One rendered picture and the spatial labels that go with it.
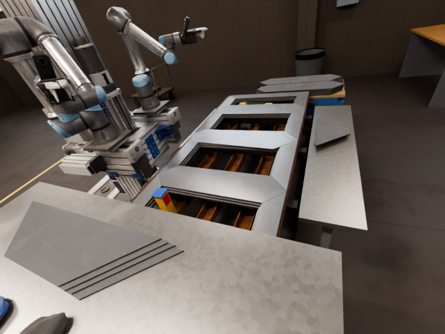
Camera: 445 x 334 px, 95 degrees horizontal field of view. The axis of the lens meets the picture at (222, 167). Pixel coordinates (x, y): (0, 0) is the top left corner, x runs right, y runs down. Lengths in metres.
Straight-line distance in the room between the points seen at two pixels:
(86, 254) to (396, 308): 1.63
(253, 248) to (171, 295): 0.22
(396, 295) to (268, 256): 1.32
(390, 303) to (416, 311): 0.12
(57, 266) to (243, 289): 0.51
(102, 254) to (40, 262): 0.20
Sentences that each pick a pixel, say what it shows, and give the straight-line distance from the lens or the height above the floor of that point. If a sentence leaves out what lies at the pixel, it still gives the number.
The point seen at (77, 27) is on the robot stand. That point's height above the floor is 1.62.
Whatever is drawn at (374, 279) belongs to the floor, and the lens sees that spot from 1.80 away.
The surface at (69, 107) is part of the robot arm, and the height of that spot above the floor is 1.34.
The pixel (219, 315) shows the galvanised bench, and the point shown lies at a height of 1.05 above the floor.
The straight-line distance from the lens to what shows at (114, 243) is 0.70.
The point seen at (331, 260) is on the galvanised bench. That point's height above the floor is 1.05.
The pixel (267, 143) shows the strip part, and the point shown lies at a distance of 1.29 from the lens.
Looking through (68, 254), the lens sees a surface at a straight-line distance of 0.78.
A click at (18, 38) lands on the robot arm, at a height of 1.61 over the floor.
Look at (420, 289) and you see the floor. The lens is 1.87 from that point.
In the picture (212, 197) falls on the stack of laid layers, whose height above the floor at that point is 0.83.
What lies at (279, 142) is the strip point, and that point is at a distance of 1.29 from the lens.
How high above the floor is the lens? 1.54
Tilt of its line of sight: 37 degrees down
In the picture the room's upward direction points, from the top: 14 degrees counter-clockwise
